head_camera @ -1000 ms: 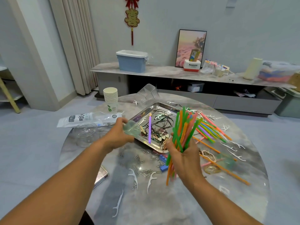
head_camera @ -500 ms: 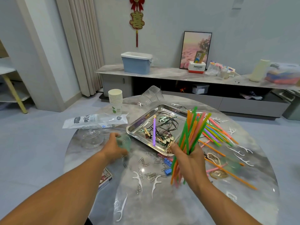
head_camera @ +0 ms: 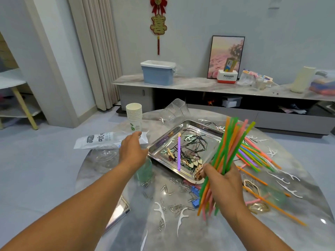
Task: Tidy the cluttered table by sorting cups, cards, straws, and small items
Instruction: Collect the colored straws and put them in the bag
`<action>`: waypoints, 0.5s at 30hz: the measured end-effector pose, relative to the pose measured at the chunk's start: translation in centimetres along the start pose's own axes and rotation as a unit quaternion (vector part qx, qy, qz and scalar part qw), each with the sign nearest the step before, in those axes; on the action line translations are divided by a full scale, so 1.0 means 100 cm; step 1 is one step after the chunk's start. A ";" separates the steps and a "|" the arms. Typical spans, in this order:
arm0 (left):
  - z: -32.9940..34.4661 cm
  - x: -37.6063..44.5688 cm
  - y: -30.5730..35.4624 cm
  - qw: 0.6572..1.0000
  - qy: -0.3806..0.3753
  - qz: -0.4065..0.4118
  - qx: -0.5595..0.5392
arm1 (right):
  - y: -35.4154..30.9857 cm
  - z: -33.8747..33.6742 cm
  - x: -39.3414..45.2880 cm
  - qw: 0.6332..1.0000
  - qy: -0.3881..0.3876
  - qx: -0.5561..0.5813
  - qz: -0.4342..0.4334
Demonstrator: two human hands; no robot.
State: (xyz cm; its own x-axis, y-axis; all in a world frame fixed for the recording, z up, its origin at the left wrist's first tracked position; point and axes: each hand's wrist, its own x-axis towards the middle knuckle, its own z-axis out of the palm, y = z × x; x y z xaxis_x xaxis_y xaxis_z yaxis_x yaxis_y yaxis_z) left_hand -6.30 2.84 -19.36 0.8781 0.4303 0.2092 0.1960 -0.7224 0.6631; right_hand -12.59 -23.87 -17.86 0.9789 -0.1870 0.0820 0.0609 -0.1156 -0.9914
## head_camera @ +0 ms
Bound person's right hand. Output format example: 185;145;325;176
201;163;249;218

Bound person's left hand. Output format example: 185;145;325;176
119;130;150;173

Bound beige curtain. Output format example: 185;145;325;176
68;0;124;110

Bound white and red small box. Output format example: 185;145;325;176
217;70;239;84

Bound metal tray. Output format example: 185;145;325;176
148;120;226;182

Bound clear bag of snacks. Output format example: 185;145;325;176
238;70;258;87

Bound person's left forearm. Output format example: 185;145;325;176
0;162;138;251

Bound white box in cabinet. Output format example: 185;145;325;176
221;96;243;108

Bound small colourful box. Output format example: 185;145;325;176
224;57;237;72

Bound translucent green plastic cup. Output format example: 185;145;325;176
135;159;155;186

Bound pile of colourful straws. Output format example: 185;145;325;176
177;116;310;228

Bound framed pink picture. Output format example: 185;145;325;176
207;35;245;80

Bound person's right forearm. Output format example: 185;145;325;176
225;204;294;251

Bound group of white paper cups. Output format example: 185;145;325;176
126;103;143;133

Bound clear storage box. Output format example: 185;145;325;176
310;70;335;96

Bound clear ribbed organizer box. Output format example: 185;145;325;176
165;98;190;122

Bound grey cabinet with marble top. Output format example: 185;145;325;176
112;75;335;136

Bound red gold wall hanging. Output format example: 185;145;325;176
150;0;169;55

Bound clear round plastic bowl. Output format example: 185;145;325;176
91;149;121;173

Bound colourful matchbox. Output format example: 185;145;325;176
107;196;131;230

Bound clear printed plastic bag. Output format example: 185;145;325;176
73;130;149;151

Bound pile of floss picks and clips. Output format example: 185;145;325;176
157;128;273;230

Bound cream paper roll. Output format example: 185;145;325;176
290;66;316;93

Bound loose papers in cabinet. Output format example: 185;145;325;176
280;104;307;114

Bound blue storage box white lid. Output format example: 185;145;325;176
140;60;177;86

